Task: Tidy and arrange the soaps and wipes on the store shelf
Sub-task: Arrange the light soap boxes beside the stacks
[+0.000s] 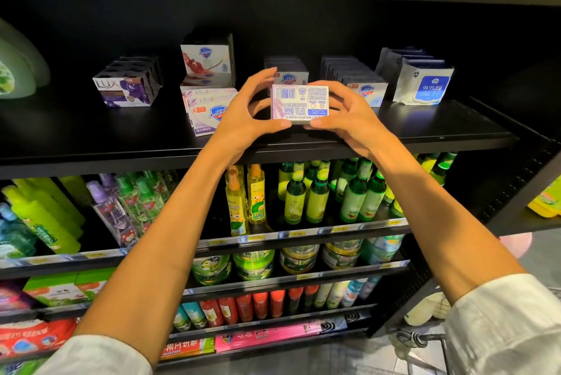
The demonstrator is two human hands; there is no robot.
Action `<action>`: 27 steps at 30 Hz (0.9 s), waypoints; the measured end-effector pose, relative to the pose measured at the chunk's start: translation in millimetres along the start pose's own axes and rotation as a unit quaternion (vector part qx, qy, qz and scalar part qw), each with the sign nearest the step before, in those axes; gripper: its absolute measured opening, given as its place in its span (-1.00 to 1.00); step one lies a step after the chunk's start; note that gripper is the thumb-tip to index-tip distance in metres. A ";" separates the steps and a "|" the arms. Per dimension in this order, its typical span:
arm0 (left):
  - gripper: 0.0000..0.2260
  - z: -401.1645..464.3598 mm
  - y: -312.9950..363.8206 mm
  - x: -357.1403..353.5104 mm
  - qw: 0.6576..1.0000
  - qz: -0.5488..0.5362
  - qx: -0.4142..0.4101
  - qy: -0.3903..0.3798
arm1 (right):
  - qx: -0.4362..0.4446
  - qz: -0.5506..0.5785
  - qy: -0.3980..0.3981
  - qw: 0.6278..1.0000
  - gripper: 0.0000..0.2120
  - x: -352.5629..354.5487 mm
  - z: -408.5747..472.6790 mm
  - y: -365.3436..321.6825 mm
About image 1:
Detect person's left hand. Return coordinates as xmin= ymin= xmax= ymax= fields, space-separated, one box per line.
xmin=209 ymin=68 xmax=293 ymax=165

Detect person's right hand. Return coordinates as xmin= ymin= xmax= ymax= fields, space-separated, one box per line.
xmin=307 ymin=79 xmax=396 ymax=161

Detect single white pink soap box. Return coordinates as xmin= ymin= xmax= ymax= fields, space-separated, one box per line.
xmin=181 ymin=85 xmax=240 ymax=137
xmin=270 ymin=83 xmax=331 ymax=125

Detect black store shelf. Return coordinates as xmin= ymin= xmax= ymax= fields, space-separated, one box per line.
xmin=0 ymin=0 xmax=561 ymax=375

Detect black wire shopping cart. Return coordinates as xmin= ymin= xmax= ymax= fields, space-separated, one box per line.
xmin=393 ymin=322 xmax=457 ymax=375

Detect pale green pump soap bottle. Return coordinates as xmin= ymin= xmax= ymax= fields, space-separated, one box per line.
xmin=0 ymin=18 xmax=52 ymax=101

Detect person's left forearm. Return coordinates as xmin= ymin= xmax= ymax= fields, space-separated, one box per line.
xmin=74 ymin=146 xmax=255 ymax=367

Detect person's right forearm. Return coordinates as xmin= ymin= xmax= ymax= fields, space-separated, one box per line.
xmin=368 ymin=138 xmax=525 ymax=305

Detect row of white blue soap boxes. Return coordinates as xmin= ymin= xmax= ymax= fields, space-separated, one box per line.
xmin=319 ymin=55 xmax=389 ymax=109

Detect row of white pink soap boxes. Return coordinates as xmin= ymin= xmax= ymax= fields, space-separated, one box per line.
xmin=265 ymin=55 xmax=310 ymax=87

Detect row of white upright packs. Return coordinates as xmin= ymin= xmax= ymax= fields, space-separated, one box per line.
xmin=375 ymin=46 xmax=455 ymax=107

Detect row of white red soap boxes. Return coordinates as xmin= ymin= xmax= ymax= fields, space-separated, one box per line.
xmin=181 ymin=34 xmax=236 ymax=88

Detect row of purple soap boxes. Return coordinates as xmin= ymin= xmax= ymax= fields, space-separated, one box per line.
xmin=93 ymin=55 xmax=164 ymax=109

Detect green lidded wipe tub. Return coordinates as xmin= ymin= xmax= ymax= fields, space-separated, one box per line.
xmin=233 ymin=250 xmax=276 ymax=282
xmin=279 ymin=244 xmax=322 ymax=275
xmin=193 ymin=255 xmax=233 ymax=286
xmin=363 ymin=234 xmax=406 ymax=265
xmin=321 ymin=239 xmax=364 ymax=270

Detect row of white small bottles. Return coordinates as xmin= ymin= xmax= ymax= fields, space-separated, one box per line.
xmin=314 ymin=274 xmax=382 ymax=310

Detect cream white pouch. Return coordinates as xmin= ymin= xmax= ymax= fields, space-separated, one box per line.
xmin=405 ymin=291 xmax=453 ymax=328

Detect yellow detergent jug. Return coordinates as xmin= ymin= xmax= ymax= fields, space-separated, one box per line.
xmin=528 ymin=176 xmax=561 ymax=219

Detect long pink packet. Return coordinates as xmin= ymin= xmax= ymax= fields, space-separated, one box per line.
xmin=214 ymin=316 xmax=350 ymax=354

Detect green white box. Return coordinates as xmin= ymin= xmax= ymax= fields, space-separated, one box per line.
xmin=22 ymin=272 xmax=87 ymax=308
xmin=74 ymin=267 xmax=117 ymax=301

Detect yellow red packets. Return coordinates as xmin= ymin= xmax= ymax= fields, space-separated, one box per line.
xmin=160 ymin=337 xmax=216 ymax=361

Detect red snack packet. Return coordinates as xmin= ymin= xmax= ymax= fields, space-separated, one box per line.
xmin=0 ymin=318 xmax=80 ymax=358

